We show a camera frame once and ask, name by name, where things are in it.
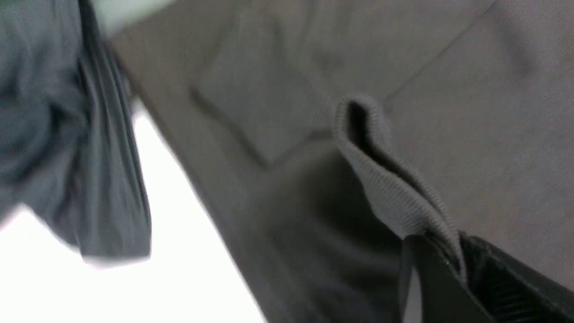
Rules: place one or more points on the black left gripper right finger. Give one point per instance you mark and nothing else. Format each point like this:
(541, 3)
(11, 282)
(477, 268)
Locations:
(510, 291)

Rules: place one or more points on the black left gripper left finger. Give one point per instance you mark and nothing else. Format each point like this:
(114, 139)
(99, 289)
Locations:
(430, 290)

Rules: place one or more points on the dark gray long-sleeve top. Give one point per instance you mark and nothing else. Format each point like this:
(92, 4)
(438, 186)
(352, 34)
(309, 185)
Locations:
(320, 134)

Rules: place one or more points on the dark teal crumpled garment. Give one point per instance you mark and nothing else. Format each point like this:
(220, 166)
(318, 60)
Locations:
(67, 146)

